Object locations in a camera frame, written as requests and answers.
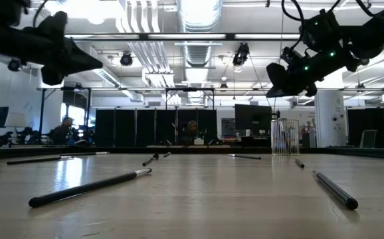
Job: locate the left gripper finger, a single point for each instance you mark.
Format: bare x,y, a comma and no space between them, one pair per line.
69,56
52,78

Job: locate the background black robot arm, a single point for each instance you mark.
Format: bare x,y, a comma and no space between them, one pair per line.
29,132

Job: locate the black ceiling spotlight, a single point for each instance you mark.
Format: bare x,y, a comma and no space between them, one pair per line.
14,64
126,59
364,61

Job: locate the white pillar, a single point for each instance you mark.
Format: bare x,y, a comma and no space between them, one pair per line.
329,119

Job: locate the black monitor screen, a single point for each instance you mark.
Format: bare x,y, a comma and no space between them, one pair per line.
253,117

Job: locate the person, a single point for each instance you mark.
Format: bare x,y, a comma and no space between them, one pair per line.
62,132
191,129

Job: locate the black partition panels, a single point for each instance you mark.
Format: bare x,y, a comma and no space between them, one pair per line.
371,126
125,127

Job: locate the grey office chair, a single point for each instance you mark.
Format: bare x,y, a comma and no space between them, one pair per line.
368,137

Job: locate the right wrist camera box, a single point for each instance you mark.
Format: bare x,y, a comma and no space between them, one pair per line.
290,56

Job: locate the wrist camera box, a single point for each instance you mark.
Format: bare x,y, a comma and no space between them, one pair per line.
290,56
2,8

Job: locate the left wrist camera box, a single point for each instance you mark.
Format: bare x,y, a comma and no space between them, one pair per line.
2,8

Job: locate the black overhead camera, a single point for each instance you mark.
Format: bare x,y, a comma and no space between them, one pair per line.
242,53

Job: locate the black metal frame stand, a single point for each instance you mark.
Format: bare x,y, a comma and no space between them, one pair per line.
112,89

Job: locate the silver ventilation duct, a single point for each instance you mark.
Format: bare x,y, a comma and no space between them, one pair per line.
198,20

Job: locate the black overhead frame bar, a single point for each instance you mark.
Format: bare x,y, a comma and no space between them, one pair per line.
185,36

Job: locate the black table edge rail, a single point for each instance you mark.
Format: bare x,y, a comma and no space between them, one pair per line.
192,150

